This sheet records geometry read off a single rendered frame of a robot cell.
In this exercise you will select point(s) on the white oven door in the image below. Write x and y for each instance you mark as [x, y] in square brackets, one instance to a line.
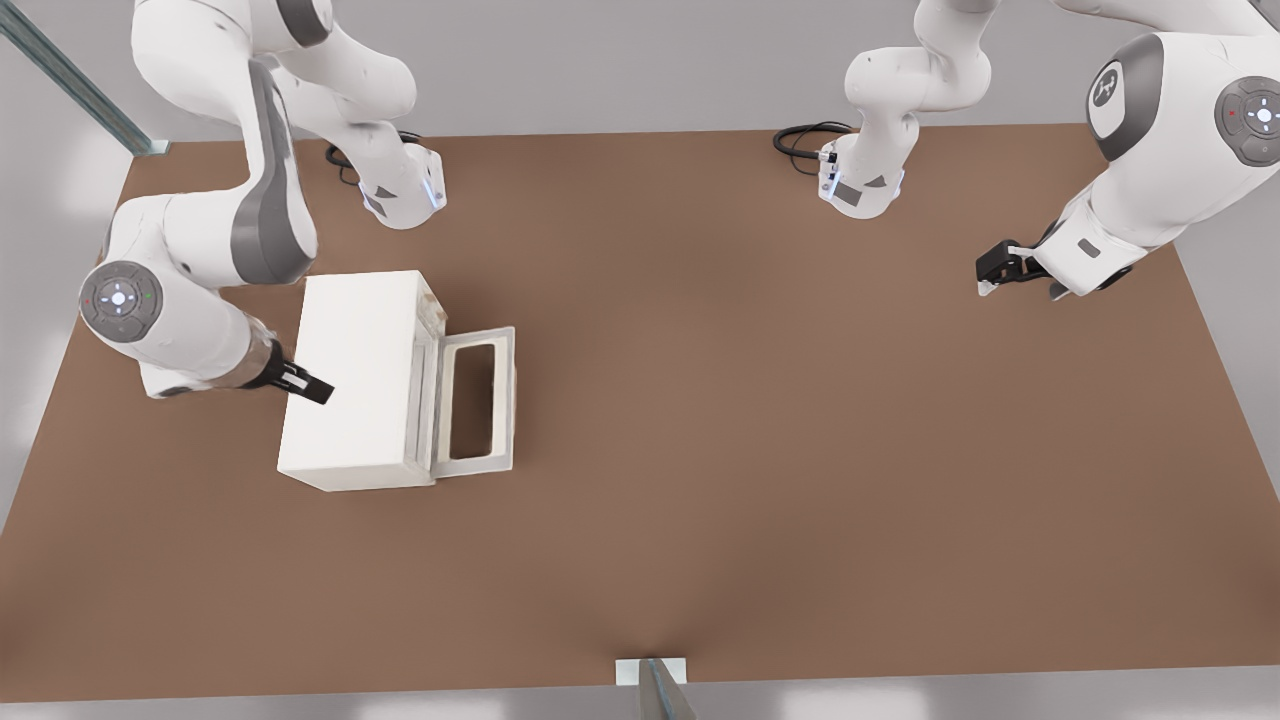
[500, 400]

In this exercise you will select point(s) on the white oven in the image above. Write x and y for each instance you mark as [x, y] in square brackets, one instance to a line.
[350, 380]

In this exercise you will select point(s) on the silver frame post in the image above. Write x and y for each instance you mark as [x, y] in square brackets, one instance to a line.
[655, 690]
[70, 75]

